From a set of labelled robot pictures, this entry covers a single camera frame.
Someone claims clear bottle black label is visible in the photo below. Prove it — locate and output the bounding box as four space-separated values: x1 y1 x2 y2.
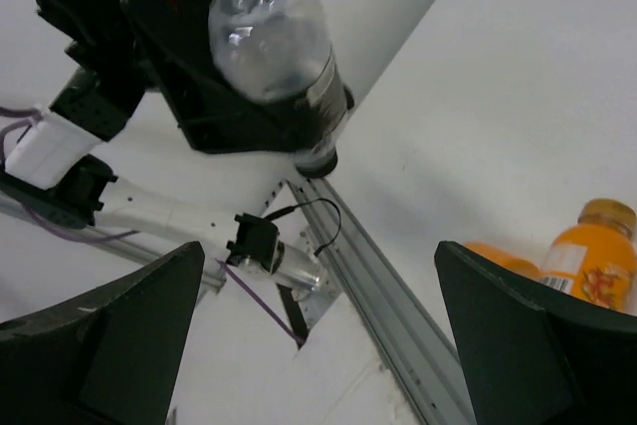
208 0 351 179

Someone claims black cable loop left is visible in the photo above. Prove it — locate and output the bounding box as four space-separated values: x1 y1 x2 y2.
263 198 342 260

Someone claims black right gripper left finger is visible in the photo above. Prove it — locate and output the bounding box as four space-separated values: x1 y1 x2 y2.
1 242 204 424

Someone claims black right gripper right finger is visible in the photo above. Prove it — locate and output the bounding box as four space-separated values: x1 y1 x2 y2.
434 241 636 424

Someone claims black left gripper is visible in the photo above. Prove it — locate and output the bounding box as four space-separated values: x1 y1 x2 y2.
35 0 326 154

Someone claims aluminium table rail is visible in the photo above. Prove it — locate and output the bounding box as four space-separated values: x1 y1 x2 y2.
0 180 479 425

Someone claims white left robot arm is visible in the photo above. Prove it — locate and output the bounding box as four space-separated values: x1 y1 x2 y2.
1 0 354 300

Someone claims orange juice bottle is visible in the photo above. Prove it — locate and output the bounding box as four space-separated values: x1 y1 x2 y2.
463 242 541 281

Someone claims orange juice bottle barcode label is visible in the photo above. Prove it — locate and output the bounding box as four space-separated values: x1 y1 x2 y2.
539 198 636 313

